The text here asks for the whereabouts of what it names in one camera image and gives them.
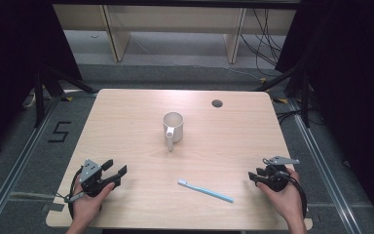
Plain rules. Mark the black metal stand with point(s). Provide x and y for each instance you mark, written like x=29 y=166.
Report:
x=305 y=97
x=39 y=97

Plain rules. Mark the aluminium floor rail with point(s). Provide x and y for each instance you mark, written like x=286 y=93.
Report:
x=16 y=169
x=324 y=169

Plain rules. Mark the person's left hand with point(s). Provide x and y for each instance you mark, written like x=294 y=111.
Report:
x=87 y=204

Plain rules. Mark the black curtain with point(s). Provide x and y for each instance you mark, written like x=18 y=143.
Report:
x=354 y=81
x=16 y=65

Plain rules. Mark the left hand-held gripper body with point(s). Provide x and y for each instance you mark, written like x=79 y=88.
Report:
x=90 y=171

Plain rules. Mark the person's right hand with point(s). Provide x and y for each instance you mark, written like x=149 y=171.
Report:
x=285 y=201

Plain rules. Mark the dark top frame bar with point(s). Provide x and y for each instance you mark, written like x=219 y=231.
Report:
x=175 y=3

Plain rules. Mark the pale wooden shelf unit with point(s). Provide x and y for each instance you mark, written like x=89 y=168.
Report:
x=175 y=22

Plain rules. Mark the yellow tape piece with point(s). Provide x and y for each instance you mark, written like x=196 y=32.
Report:
x=66 y=98
x=280 y=100

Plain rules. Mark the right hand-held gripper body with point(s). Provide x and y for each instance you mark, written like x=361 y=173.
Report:
x=274 y=178

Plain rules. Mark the white cup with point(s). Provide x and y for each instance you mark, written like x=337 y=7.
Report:
x=173 y=126

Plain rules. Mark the light blue toothbrush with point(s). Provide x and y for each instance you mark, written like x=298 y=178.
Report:
x=204 y=190

